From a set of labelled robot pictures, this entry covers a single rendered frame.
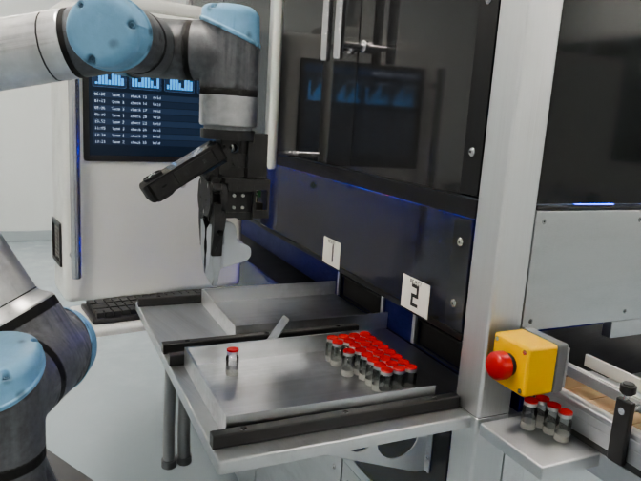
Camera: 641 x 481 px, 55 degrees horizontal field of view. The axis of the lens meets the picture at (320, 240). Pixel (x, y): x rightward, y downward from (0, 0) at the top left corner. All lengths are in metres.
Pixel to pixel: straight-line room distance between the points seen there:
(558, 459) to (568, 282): 0.27
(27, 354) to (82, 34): 0.38
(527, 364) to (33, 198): 5.72
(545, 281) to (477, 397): 0.21
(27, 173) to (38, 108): 0.60
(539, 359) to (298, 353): 0.47
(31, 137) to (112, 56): 5.58
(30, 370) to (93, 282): 0.94
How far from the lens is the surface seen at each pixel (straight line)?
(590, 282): 1.08
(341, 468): 1.47
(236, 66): 0.81
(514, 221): 0.94
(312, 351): 1.19
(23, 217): 6.34
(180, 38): 0.82
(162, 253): 1.77
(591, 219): 1.05
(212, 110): 0.81
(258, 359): 1.15
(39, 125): 6.25
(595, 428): 1.00
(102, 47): 0.69
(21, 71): 0.75
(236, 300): 1.47
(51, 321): 0.94
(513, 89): 0.92
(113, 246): 1.73
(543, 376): 0.93
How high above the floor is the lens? 1.32
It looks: 11 degrees down
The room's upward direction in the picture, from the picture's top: 4 degrees clockwise
